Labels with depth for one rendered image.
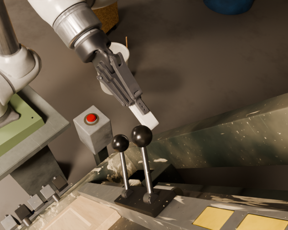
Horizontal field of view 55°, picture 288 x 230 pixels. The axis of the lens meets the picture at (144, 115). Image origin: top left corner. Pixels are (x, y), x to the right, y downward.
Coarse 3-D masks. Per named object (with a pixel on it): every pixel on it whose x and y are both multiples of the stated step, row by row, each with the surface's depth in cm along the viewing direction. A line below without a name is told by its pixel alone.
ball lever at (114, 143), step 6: (114, 138) 57; (120, 138) 56; (126, 138) 57; (114, 144) 56; (120, 144) 56; (126, 144) 57; (114, 150) 57; (120, 150) 56; (120, 156) 57; (126, 168) 57; (126, 174) 57; (126, 180) 56; (126, 186) 56; (126, 192) 55; (132, 192) 55
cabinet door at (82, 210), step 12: (72, 204) 101; (84, 204) 89; (96, 204) 79; (60, 216) 98; (72, 216) 87; (84, 216) 76; (96, 216) 69; (108, 216) 63; (120, 216) 63; (48, 228) 94; (60, 228) 84; (72, 228) 75; (84, 228) 68; (96, 228) 61; (108, 228) 62
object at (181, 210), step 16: (80, 192) 101; (96, 192) 82; (112, 192) 70; (112, 208) 66; (176, 208) 39; (192, 208) 36; (224, 208) 31; (240, 208) 29; (256, 208) 28; (144, 224) 49; (160, 224) 40; (176, 224) 35; (192, 224) 33; (224, 224) 29
